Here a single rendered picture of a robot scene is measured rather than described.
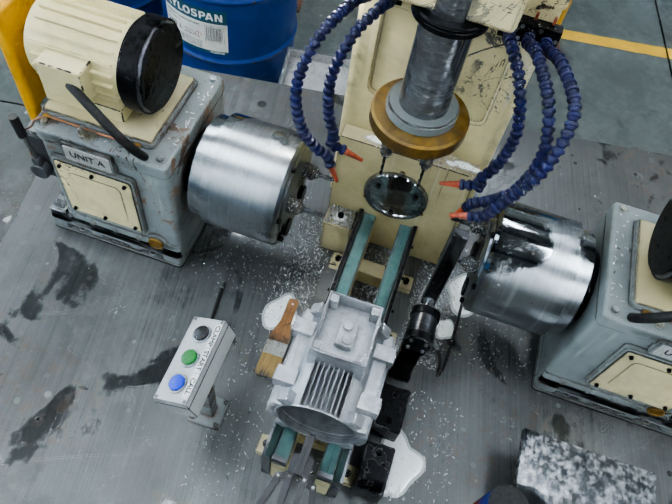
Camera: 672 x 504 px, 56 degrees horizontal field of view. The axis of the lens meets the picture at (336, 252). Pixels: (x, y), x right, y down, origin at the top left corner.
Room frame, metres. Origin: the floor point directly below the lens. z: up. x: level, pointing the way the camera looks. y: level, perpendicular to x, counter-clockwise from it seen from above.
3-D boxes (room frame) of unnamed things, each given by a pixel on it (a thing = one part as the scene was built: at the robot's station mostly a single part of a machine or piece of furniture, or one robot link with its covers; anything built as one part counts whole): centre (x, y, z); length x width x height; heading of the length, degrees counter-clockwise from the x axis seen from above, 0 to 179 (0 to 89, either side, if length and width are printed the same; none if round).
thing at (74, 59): (0.87, 0.54, 1.16); 0.33 x 0.26 x 0.42; 82
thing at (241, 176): (0.86, 0.26, 1.04); 0.37 x 0.25 x 0.25; 82
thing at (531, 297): (0.76, -0.42, 1.04); 0.41 x 0.25 x 0.25; 82
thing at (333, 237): (0.89, 0.01, 0.86); 0.07 x 0.06 x 0.12; 82
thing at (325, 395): (0.45, -0.04, 1.02); 0.20 x 0.19 x 0.19; 172
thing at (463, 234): (0.66, -0.21, 1.12); 0.04 x 0.03 x 0.26; 172
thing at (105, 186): (0.90, 0.50, 0.99); 0.35 x 0.31 x 0.37; 82
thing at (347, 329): (0.49, -0.05, 1.11); 0.12 x 0.11 x 0.07; 172
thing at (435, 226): (0.96, -0.12, 0.97); 0.30 x 0.11 x 0.34; 82
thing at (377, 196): (0.90, -0.11, 1.02); 0.15 x 0.02 x 0.15; 82
